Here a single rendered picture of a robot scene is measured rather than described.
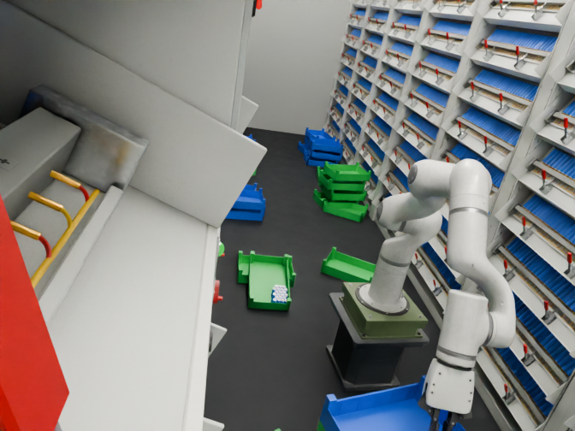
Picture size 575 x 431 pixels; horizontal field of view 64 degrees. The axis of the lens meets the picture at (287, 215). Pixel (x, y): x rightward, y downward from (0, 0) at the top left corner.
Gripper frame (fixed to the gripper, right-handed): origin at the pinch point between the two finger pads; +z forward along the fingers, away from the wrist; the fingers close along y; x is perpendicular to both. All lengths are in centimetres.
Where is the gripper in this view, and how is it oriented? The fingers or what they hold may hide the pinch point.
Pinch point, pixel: (440, 430)
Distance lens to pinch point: 119.8
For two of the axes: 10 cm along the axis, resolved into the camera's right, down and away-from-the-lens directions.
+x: -0.5, -0.2, -10.0
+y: -9.8, -2.1, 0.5
